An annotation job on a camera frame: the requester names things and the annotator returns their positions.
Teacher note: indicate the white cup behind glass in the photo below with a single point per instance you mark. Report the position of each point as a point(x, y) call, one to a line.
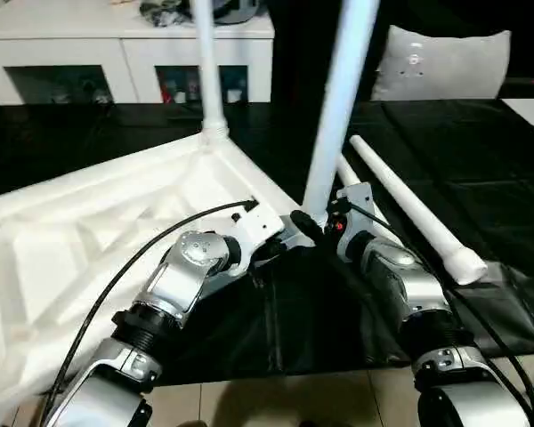
point(236, 95)

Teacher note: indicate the white flat board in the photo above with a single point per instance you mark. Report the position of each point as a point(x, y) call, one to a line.
point(531, 113)

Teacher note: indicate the white glass-door cabinet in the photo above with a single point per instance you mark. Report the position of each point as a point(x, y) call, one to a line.
point(115, 49)

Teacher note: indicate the white plastic table top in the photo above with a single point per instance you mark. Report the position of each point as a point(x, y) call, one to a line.
point(71, 222)

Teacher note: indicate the grey helmet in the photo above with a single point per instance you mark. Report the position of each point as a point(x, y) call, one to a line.
point(236, 11)

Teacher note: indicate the grey cushion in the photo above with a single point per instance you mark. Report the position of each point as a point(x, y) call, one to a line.
point(445, 66)

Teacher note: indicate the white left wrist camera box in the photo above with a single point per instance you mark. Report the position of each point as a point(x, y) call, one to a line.
point(258, 227)

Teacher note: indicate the red bottle behind glass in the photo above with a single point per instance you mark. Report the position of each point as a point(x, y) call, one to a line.
point(164, 89)

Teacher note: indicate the black work mat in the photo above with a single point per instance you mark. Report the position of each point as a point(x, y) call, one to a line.
point(471, 178)

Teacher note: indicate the black box with yellow label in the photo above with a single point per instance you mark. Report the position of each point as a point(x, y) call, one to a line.
point(293, 53)

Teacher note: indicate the white plastic table leg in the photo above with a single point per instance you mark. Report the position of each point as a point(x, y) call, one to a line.
point(338, 111)
point(211, 66)
point(405, 200)
point(347, 171)

